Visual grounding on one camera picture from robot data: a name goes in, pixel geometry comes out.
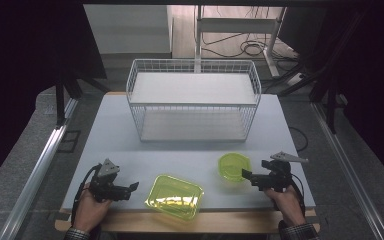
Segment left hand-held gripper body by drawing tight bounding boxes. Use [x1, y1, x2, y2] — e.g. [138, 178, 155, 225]
[88, 158, 133, 203]

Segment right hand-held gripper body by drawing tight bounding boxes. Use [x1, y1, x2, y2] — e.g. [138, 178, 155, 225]
[250, 151, 309, 193]

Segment green round plastic bowl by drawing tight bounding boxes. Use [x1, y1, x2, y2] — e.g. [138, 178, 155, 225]
[217, 152, 253, 183]

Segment green rectangular plastic container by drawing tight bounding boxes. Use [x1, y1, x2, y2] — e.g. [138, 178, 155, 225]
[144, 173, 205, 222]

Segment white wire shelf rack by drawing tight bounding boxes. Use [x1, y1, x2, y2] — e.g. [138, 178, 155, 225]
[125, 58, 263, 144]

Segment person's left hand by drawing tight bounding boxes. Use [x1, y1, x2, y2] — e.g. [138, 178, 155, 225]
[71, 183, 114, 234]

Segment person's right hand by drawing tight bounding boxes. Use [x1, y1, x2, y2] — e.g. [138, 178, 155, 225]
[263, 184, 307, 228]

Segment black metal stand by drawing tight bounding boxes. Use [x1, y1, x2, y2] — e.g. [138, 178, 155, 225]
[53, 71, 112, 130]
[276, 6, 373, 135]

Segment white cabinet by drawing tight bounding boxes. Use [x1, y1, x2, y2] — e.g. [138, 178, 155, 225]
[83, 4, 174, 60]

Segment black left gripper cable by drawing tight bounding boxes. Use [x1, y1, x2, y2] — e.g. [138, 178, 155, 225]
[70, 163, 103, 224]

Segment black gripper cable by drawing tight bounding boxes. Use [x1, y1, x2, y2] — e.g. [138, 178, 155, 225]
[290, 173, 307, 216]
[70, 163, 103, 224]

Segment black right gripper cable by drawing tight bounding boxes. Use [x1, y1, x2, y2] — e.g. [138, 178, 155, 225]
[290, 173, 307, 216]

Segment black looped floor cable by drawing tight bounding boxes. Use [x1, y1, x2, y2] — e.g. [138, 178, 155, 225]
[288, 125, 310, 153]

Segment aluminium rail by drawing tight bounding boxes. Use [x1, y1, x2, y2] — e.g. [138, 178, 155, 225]
[310, 101, 384, 240]
[0, 98, 80, 240]

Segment black floor cables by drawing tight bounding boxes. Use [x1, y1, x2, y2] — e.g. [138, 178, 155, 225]
[200, 5, 299, 62]

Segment white metal desk frame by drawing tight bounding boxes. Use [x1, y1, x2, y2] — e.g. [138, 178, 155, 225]
[194, 4, 288, 78]

